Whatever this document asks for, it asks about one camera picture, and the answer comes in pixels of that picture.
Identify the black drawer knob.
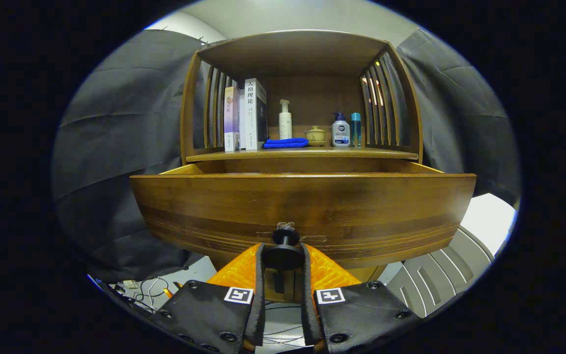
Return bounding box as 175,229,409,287
262,222,304,271

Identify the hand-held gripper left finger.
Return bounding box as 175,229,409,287
148,242,266,354

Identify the white flat board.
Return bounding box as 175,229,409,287
460,193,517,256

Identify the yellow lidded teacup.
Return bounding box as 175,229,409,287
305,125,328,147

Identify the grey slatted chair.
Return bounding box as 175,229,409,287
386,226,495,319

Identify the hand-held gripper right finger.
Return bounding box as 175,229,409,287
300,242,424,354

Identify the purple book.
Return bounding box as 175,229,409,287
224,87,241,152

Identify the white pump bottle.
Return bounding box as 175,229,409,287
279,99,293,140

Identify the thick white book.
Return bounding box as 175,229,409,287
244,78,268,150

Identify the brown wooden drawer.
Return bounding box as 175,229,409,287
130,162,478,270

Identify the blue folded cloth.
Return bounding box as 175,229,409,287
263,138,309,149

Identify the black backdrop cloth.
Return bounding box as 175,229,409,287
51,27,522,283

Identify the thin white book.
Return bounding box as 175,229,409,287
239,88,247,150

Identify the wooden countertop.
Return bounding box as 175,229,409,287
186,145,419,163

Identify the brown wooden cabinet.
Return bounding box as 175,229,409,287
130,29,478,303

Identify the white bottle with blue cap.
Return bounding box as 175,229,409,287
332,113,351,148

